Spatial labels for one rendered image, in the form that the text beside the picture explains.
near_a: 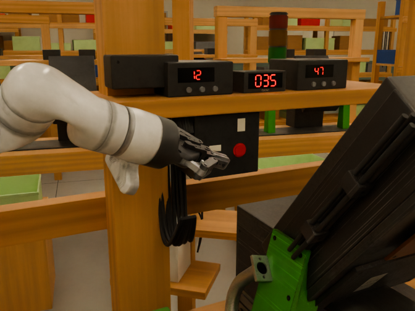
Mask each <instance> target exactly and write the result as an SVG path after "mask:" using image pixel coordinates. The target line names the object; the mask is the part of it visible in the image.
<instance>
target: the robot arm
mask: <svg viewBox="0 0 415 311"><path fill-rule="evenodd" d="M55 119H56V120H62V121H64V122H67V135H68V137H69V139H70V141H71V142H72V143H73V144H74V145H76V146H78V147H81V148H84V149H87V150H90V151H95V152H99V153H102V154H107V155H106V157H105V161H106V164H107V166H108V168H109V170H110V172H111V173H112V176H113V177H114V179H115V182H116V183H117V186H118V187H119V189H120V191H121V192H122V193H123V194H129V195H134V194H135V193H136V192H137V190H138V187H139V175H138V166H139V165H144V166H147V167H152V168H156V169H160V168H164V167H166V166H168V165H170V164H174V165H176V166H179V167H182V168H187V167H188V168H190V169H192V170H193V171H194V176H193V177H194V178H195V179H196V180H199V181H200V180H202V179H203V178H204V177H206V176H207V175H209V174H210V173H211V170H212V169H213V168H214V167H215V168H219V169H222V170H224V169H225V168H226V167H227V165H228V164H229V162H230V159H229V158H228V157H227V156H226V155H225V154H222V153H219V152H216V151H212V150H211V149H210V148H209V147H207V146H204V145H203V142H202V141H201V140H200V139H198V138H196V137H194V136H193V135H191V134H189V133H187V132H186V131H184V130H183V129H181V128H179V127H178V126H177V125H176V123H175V122H174V121H172V120H170V119H168V118H164V117H161V116H158V115H156V114H152V113H150V112H147V111H144V110H141V109H137V108H134V107H127V106H123V105H120V104H118V103H115V102H112V101H108V100H106V99H103V98H100V97H97V96H96V95H94V94H93V93H92V92H90V91H88V90H87V89H86V88H84V87H83V86H82V85H80V84H78V83H77V82H76V81H74V80H73V79H71V78H69V77H68V76H67V75H65V74H64V73H62V72H61V71H59V70H58V69H56V68H54V67H52V66H50V65H46V64H41V63H36V62H26V63H22V64H19V65H17V66H15V67H14V68H13V69H12V70H11V71H10V72H9V73H8V74H7V76H6V77H5V79H4V81H3V82H2V84H1V85H0V153H3V152H7V151H12V150H15V149H18V148H21V147H24V146H26V145H27V144H30V143H32V142H33V141H35V140H36V139H38V138H39V137H40V136H41V135H42V134H43V133H44V132H45V131H46V130H47V129H48V128H49V127H50V125H51V124H52V123H53V122H54V121H55Z"/></svg>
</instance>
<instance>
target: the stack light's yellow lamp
mask: <svg viewBox="0 0 415 311"><path fill-rule="evenodd" d="M287 33H288V31H287V30H269V46H268V47H272V48H285V47H287V46H286V45H287Z"/></svg>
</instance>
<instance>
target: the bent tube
mask: <svg viewBox="0 0 415 311"><path fill-rule="evenodd" d="M250 259H251V264H252V266H250V267H249V268H247V269H246V270H244V271H242V272H241V273H239V274H238V275H237V276H236V277H235V278H234V280H233V281H232V283H231V285H230V287H229V289H228V292H227V297H226V301H225V311H238V305H239V300H240V296H241V293H242V291H243V290H244V288H245V287H246V286H247V285H249V284H250V283H252V282H254V281H255V282H271V281H272V275H271V272H270V266H269V261H268V258H267V256H266V255H251V256H250Z"/></svg>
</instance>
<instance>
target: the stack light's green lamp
mask: <svg viewBox="0 0 415 311"><path fill-rule="evenodd" d="M286 58H287V49H286V48H272V47H269V48H268V64H269V60H270V59H286Z"/></svg>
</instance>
